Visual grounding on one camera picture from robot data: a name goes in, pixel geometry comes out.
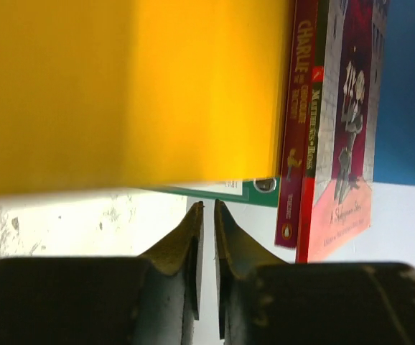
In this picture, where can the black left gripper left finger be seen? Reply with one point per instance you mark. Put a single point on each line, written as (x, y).
(152, 298)

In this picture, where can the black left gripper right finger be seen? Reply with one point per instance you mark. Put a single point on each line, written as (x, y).
(264, 300)

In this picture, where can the orange Roald Dahl book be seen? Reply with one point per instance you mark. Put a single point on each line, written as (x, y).
(297, 100)

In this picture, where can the pink castle cover book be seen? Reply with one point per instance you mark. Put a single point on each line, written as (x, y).
(356, 37)

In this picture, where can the green lever arch binder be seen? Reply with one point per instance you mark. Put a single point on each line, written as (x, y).
(257, 192)

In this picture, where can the blue shelf unit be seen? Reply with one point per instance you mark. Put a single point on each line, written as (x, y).
(121, 94)

